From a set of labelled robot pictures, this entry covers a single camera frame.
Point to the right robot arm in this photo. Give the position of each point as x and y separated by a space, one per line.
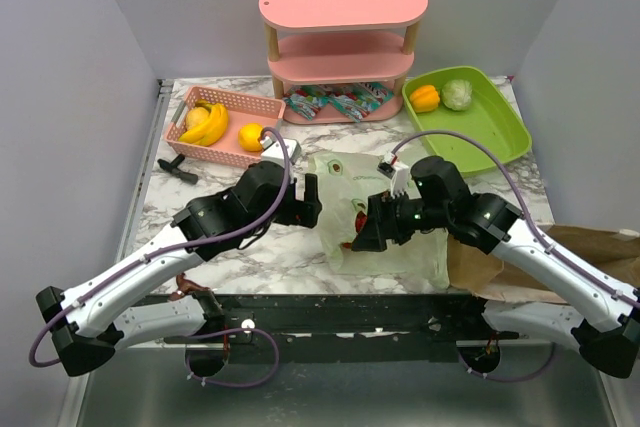
600 316

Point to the pink perforated basket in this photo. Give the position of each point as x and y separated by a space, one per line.
242 109

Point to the yellow lemon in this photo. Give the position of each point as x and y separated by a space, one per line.
197 115

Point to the avocado print plastic bag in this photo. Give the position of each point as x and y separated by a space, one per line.
345 181

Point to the green plastic tray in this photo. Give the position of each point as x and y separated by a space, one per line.
490 120

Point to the brown paper bag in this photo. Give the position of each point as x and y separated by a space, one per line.
614 253

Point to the black T-handle tool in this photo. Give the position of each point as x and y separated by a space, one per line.
173 168

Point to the orange fruit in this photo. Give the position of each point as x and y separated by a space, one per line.
249 137

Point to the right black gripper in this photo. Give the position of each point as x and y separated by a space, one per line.
383 223

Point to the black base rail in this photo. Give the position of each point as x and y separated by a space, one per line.
348 328

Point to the yellow banana bunch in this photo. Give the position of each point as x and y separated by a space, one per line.
210 131

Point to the green cabbage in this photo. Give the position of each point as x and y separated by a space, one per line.
456 94

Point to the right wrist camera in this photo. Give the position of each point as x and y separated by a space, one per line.
397 172

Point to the pink three-tier shelf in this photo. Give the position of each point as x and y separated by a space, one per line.
312 42

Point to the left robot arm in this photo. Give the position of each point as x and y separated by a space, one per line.
89 323

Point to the cherry mint candy packet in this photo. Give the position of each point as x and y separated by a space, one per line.
307 101

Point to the yellow bell pepper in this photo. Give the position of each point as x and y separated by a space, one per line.
425 99

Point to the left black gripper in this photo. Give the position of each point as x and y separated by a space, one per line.
302 213

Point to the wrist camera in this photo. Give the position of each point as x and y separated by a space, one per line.
281 151
397 172

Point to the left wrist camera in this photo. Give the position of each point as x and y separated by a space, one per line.
281 151

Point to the red lychee bunch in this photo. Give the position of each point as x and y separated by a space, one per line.
359 223

